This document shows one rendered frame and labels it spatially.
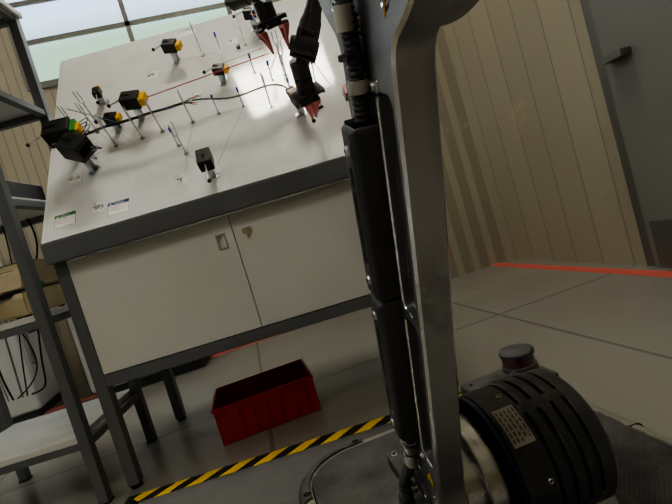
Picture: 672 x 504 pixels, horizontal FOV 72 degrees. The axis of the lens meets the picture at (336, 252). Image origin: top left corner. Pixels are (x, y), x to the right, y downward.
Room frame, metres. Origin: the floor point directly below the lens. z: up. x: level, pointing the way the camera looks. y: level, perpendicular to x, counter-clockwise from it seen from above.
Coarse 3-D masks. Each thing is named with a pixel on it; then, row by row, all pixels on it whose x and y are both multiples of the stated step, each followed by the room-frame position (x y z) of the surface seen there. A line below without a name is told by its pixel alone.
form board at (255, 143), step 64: (64, 64) 2.09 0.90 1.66; (128, 64) 2.03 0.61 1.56; (192, 64) 1.96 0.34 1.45; (256, 64) 1.90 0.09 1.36; (320, 64) 1.84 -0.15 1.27; (128, 128) 1.78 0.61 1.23; (192, 128) 1.73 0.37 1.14; (256, 128) 1.68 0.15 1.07; (320, 128) 1.64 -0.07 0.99; (64, 192) 1.63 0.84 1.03; (128, 192) 1.59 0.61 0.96; (192, 192) 1.54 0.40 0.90
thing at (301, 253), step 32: (320, 192) 1.57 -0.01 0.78; (256, 224) 1.56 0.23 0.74; (288, 224) 1.57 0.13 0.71; (320, 224) 1.57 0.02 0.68; (352, 224) 1.57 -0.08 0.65; (256, 256) 1.56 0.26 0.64; (288, 256) 1.57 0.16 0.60; (320, 256) 1.57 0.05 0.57; (352, 256) 1.57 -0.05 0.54; (256, 288) 1.56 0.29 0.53; (288, 288) 1.56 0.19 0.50; (320, 288) 1.57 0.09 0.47; (352, 288) 1.57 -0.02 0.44
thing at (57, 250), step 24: (312, 168) 1.53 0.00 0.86; (336, 168) 1.53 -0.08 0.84; (240, 192) 1.52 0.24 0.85; (264, 192) 1.52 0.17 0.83; (288, 192) 1.53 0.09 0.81; (144, 216) 1.51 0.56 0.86; (168, 216) 1.51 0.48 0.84; (192, 216) 1.51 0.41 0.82; (216, 216) 1.55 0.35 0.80; (72, 240) 1.50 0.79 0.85; (96, 240) 1.50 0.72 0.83; (120, 240) 1.50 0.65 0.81; (48, 264) 1.50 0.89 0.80
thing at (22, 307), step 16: (0, 272) 1.58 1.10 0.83; (16, 272) 1.56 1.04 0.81; (48, 272) 1.73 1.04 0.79; (0, 288) 1.54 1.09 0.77; (16, 288) 1.54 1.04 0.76; (48, 288) 1.69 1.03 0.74; (0, 304) 1.52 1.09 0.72; (16, 304) 1.52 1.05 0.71; (48, 304) 1.65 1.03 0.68; (64, 304) 1.79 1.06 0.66; (0, 320) 1.52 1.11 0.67
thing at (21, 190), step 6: (12, 186) 1.64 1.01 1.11; (18, 186) 1.68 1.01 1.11; (24, 186) 1.71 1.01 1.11; (30, 186) 1.75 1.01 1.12; (36, 186) 1.79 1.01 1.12; (12, 192) 1.63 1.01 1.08; (18, 192) 1.67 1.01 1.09; (24, 192) 1.70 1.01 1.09; (30, 192) 1.74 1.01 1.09; (36, 192) 1.78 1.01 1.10; (42, 192) 1.82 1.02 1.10; (30, 198) 1.73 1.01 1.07; (36, 198) 1.76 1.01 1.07; (42, 198) 1.81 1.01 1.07
